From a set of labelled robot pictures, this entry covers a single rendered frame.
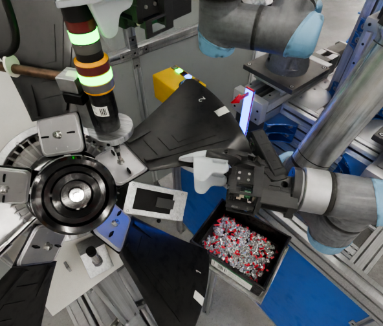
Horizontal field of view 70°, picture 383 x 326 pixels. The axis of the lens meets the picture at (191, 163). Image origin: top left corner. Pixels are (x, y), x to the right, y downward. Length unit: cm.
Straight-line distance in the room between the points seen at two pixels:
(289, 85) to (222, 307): 114
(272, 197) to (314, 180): 7
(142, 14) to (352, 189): 40
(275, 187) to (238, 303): 120
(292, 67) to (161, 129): 63
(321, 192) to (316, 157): 12
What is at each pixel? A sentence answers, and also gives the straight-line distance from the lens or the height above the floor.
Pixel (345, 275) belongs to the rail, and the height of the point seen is 85.
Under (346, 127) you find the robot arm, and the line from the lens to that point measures 55.
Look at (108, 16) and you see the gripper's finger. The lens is 36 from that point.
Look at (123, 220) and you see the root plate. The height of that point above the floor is 109.
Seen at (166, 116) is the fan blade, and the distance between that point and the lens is 58.
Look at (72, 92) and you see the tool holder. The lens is 43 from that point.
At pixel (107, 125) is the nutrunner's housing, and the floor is 129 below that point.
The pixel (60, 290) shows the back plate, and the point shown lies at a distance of 78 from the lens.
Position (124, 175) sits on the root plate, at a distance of 49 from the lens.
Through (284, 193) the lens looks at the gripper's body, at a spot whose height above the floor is 119.
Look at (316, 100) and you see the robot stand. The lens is 114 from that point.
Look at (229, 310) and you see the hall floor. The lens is 161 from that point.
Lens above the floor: 156
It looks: 49 degrees down
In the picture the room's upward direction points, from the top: straight up
